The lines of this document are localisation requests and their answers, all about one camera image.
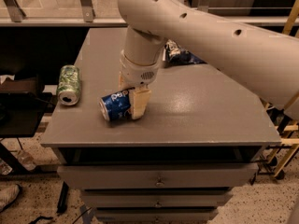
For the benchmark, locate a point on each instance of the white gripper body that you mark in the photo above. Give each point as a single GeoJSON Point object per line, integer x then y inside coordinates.
{"type": "Point", "coordinates": [137, 74]}

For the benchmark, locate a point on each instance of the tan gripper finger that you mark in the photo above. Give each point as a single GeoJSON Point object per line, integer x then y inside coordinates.
{"type": "Point", "coordinates": [124, 84]}
{"type": "Point", "coordinates": [139, 98]}

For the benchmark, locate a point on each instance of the blue pepsi can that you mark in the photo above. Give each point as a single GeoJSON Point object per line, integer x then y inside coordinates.
{"type": "Point", "coordinates": [116, 106]}

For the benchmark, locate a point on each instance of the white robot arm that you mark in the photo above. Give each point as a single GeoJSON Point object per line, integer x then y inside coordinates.
{"type": "Point", "coordinates": [264, 62]}

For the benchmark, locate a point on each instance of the green soda can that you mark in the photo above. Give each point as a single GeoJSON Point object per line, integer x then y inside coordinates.
{"type": "Point", "coordinates": [69, 89]}

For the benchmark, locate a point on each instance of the dark blue chip bag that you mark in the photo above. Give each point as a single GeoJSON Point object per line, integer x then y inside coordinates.
{"type": "Point", "coordinates": [176, 55]}

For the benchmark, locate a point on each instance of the grey drawer cabinet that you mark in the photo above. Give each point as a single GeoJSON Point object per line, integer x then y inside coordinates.
{"type": "Point", "coordinates": [201, 136]}

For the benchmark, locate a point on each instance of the black side table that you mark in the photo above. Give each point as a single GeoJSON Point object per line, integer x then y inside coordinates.
{"type": "Point", "coordinates": [23, 103]}

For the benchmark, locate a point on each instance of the clear plastic bottle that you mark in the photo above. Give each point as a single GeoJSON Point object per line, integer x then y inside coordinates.
{"type": "Point", "coordinates": [26, 160]}

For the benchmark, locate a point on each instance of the metal railing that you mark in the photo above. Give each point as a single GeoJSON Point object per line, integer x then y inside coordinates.
{"type": "Point", "coordinates": [96, 13]}

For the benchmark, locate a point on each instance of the white shoe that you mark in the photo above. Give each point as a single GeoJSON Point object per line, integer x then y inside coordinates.
{"type": "Point", "coordinates": [8, 196]}

